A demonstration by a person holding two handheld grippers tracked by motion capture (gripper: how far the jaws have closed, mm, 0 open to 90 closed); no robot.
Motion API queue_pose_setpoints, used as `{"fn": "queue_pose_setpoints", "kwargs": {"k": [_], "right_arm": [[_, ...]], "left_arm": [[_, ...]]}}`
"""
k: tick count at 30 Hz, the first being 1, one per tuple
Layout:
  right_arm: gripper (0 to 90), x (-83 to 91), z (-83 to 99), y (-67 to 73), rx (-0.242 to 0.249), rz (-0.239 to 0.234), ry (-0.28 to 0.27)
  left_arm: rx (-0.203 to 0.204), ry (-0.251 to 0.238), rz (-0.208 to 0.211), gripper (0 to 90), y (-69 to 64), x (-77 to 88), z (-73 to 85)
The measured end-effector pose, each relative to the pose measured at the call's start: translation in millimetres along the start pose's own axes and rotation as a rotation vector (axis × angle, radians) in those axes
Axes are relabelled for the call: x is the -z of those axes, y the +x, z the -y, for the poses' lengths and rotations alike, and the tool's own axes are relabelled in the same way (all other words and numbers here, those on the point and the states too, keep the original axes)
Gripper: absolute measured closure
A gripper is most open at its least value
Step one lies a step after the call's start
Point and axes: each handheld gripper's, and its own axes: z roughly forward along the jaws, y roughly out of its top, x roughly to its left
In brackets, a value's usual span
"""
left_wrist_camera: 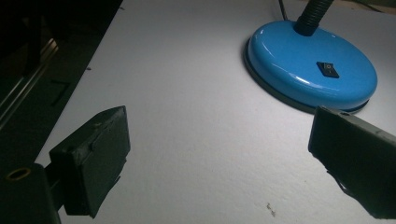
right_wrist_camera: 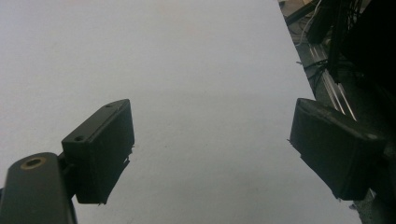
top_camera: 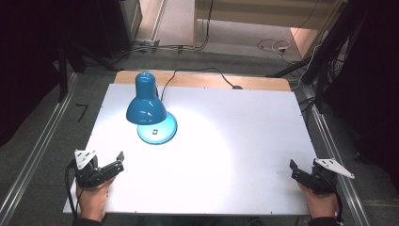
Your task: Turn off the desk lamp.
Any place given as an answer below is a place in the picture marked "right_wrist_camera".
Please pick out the metal rail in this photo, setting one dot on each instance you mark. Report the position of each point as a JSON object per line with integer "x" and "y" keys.
{"x": 333, "y": 87}

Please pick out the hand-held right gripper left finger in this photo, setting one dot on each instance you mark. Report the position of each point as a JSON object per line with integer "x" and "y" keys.
{"x": 102, "y": 149}

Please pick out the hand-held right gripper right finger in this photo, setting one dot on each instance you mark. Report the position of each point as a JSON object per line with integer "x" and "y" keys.
{"x": 333, "y": 152}

